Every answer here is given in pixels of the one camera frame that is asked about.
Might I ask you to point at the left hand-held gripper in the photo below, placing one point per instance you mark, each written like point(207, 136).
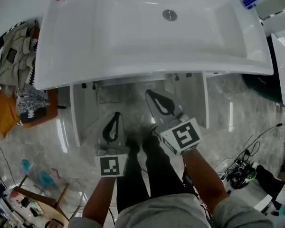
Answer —
point(110, 166)

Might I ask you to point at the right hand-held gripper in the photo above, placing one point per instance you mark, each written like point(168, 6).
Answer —
point(183, 136)

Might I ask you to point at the white vanity cabinet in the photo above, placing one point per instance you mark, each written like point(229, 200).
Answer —
point(190, 98)

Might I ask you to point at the person's left forearm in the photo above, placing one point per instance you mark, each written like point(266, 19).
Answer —
point(99, 198)

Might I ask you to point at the person's right forearm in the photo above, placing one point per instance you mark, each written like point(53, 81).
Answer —
point(204, 182)

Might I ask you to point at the white sink basin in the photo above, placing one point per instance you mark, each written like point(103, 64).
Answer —
point(133, 44)

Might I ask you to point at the person's right shoe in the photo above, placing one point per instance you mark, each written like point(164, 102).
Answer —
point(154, 128)

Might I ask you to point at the person's black trousers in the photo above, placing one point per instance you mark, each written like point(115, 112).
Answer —
point(161, 170)

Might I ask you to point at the orange fabric basket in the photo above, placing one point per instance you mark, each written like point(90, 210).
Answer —
point(52, 103)

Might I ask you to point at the round wooden table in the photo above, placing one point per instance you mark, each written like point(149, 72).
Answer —
point(62, 195)

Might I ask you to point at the large teal plastic item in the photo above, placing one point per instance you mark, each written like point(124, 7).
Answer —
point(46, 178)

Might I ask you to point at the grey speckled cloth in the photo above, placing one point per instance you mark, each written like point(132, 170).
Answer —
point(32, 98)

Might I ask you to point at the small teal plastic item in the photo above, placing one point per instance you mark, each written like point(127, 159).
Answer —
point(25, 164)

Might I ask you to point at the person's grey shirt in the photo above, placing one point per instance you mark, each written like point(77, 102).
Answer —
point(166, 212)

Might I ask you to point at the black green device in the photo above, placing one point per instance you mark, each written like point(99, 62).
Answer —
point(244, 177)

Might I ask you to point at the orange pillow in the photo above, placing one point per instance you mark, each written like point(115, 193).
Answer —
point(6, 113)

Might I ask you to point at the black fabric item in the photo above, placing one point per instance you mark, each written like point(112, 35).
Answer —
point(268, 177)

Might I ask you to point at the beige garment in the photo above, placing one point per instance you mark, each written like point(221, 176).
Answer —
point(16, 56)

